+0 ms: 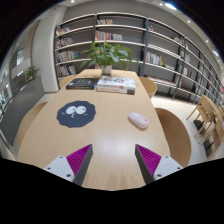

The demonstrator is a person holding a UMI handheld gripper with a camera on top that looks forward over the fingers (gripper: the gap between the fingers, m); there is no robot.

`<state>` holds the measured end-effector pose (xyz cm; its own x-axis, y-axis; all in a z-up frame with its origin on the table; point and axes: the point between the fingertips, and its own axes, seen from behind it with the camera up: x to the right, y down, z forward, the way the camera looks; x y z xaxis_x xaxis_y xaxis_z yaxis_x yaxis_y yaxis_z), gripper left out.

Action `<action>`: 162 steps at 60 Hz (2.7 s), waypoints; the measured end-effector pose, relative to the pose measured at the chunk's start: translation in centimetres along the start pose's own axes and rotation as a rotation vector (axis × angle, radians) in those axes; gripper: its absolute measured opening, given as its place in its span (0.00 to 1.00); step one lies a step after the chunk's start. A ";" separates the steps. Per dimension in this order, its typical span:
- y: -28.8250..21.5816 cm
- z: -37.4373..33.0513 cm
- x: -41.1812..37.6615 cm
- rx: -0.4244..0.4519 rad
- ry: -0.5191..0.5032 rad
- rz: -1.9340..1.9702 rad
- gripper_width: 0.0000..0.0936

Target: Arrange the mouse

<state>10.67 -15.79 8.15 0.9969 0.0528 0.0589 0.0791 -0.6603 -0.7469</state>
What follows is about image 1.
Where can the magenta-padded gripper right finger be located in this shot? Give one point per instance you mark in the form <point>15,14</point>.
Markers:
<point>166,166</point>

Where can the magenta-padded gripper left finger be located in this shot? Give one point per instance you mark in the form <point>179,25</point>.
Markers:
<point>60,166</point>

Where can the pink computer mouse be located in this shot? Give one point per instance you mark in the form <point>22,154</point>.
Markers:
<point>138,120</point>

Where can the dark cartoon-eyed mouse pad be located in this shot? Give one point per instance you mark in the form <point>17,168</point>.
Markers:
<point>76,115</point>

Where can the light wooden slatted chairs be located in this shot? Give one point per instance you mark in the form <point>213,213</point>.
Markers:
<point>208,113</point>

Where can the black hardcover book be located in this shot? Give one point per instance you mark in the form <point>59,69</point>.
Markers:
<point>82,83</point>

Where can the white red-lettered book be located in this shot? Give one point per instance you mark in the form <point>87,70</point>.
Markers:
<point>113,89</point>

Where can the white illustrated book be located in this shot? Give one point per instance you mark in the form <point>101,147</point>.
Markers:
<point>116,82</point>

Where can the small distant potted plant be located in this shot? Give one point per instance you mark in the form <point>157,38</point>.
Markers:
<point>32,72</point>

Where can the grey bookshelf unit with books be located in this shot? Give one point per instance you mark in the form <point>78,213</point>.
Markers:
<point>160,50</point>

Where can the green potted plant, white pot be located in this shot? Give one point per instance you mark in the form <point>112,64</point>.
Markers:
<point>106,56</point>

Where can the recessed ceiling lights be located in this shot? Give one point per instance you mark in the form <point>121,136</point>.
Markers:
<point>170,6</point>

